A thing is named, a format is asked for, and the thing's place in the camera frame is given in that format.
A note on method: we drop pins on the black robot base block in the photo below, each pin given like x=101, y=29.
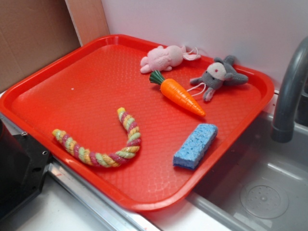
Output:
x=23, y=166

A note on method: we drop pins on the multicolour twisted rope toy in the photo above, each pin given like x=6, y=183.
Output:
x=96, y=159

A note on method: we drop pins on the grey plush animal toy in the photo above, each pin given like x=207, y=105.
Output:
x=220, y=73

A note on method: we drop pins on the brown cardboard panel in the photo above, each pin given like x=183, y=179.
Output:
x=34, y=33

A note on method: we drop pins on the blue sponge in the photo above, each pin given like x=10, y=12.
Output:
x=195, y=146

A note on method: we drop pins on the red plastic tray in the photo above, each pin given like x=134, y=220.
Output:
x=81, y=93

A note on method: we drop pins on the grey faucet spout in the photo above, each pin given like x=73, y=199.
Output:
x=292, y=102

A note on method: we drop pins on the pink plush bunny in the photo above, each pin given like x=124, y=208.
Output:
x=165, y=59

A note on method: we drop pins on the orange plastic toy carrot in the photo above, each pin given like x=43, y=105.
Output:
x=175, y=92

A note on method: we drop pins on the grey plastic sink basin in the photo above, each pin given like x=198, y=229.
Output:
x=258, y=184

